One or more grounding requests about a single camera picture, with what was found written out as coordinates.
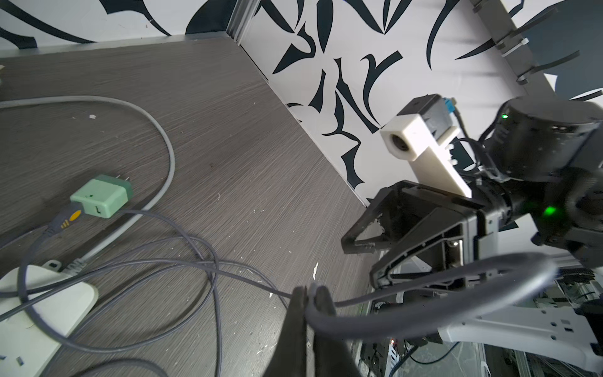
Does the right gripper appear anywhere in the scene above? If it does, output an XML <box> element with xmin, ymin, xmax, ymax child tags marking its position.
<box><xmin>341</xmin><ymin>181</ymin><xmax>509</xmax><ymax>287</ymax></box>

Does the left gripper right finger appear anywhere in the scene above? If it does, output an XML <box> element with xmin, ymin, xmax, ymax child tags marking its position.
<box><xmin>313</xmin><ymin>286</ymin><xmax>361</xmax><ymax>377</ymax></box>

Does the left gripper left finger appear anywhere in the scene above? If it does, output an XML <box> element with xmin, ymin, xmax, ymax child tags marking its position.
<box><xmin>263</xmin><ymin>287</ymin><xmax>307</xmax><ymax>377</ymax></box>

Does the dark usb cable pink charger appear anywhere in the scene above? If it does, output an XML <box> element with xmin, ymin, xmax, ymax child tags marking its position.
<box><xmin>0</xmin><ymin>251</ymin><xmax>559</xmax><ymax>342</ymax></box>

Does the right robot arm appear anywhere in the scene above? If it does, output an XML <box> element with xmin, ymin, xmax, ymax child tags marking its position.
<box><xmin>307</xmin><ymin>94</ymin><xmax>602</xmax><ymax>373</ymax></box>

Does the white power strip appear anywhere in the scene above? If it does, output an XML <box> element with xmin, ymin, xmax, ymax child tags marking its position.
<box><xmin>0</xmin><ymin>261</ymin><xmax>100</xmax><ymax>377</ymax></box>

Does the black wall hook rack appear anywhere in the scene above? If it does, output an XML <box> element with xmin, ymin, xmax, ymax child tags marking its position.
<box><xmin>470</xmin><ymin>0</ymin><xmax>580</xmax><ymax>98</ymax></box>

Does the grey power strip cord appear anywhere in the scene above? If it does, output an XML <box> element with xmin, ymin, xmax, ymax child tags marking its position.
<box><xmin>0</xmin><ymin>95</ymin><xmax>177</xmax><ymax>276</ymax></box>

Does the dark usb cable green charger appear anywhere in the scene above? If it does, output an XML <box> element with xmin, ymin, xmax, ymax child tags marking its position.
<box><xmin>11</xmin><ymin>209</ymin><xmax>223</xmax><ymax>376</ymax></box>

